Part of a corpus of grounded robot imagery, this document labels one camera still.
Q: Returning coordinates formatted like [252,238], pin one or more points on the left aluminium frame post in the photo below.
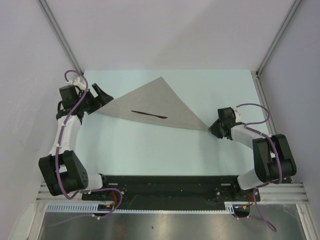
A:
[55,26]

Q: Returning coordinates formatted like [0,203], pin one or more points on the aluminium rail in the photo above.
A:
[286,193]
[264,102]

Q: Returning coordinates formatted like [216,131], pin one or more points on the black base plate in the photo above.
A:
[173,193]

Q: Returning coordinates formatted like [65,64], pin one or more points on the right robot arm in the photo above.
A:
[273,160]

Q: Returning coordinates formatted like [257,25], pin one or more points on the front aluminium rail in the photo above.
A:
[286,193]

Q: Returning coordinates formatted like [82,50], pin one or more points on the right aluminium frame post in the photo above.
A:
[290,15]

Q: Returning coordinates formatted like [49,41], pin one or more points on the aluminium frame post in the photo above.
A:
[290,15]
[55,26]

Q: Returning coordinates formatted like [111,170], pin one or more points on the right side aluminium rail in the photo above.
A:
[264,102]

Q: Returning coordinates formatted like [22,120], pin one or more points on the grey cloth napkin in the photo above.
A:
[158,98]

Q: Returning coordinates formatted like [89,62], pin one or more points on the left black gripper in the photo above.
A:
[101,99]

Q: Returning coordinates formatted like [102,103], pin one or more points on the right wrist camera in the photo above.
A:
[237,115]

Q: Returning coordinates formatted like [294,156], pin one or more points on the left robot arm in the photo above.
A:
[62,167]

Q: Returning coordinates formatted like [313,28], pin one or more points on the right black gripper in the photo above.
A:
[213,128]

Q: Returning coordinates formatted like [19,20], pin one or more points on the light blue cable duct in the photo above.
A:
[96,208]

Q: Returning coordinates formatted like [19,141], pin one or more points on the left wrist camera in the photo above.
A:
[77,82]

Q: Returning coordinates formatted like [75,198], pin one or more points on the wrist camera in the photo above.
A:
[237,115]
[77,82]

